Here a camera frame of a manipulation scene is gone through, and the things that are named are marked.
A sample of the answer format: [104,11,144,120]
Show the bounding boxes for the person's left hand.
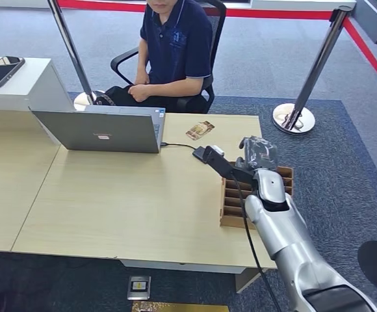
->
[127,84,153,104]

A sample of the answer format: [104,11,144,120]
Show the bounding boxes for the person's right hand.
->
[134,70,150,86]

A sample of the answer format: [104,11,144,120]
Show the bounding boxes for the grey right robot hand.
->
[235,135,278,173]

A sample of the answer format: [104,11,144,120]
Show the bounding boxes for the person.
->
[94,0,214,114]

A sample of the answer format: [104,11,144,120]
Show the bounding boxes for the cardboard slotted card holder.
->
[219,162,295,230]

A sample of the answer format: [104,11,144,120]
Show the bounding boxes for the black card reader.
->
[192,145,214,165]

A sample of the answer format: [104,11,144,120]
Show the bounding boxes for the printed brown card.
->
[185,120,215,142]

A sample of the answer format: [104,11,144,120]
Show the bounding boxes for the grey laptop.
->
[29,104,166,155]

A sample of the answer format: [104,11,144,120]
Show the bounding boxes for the black office chair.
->
[110,0,227,114]

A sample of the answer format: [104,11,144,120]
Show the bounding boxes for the red barrier belt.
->
[342,16,377,99]
[57,0,334,21]

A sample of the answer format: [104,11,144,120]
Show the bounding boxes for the white cabinet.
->
[0,56,76,146]

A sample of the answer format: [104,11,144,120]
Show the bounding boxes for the black smartphone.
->
[0,55,26,90]

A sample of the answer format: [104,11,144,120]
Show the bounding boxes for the gold floor mat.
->
[131,300,230,312]

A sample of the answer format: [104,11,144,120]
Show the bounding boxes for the silver floor socket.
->
[127,275,152,302]

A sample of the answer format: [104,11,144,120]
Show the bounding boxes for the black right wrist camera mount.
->
[204,145,259,189]

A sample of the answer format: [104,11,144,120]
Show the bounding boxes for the thin black laptop cable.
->
[159,141,198,152]

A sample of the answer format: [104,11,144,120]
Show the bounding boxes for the black camera cable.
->
[229,172,282,312]

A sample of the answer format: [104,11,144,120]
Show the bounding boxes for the chrome stanchion post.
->
[272,5,353,136]
[47,0,105,112]

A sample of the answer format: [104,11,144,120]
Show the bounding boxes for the white desk frame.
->
[119,257,269,294]

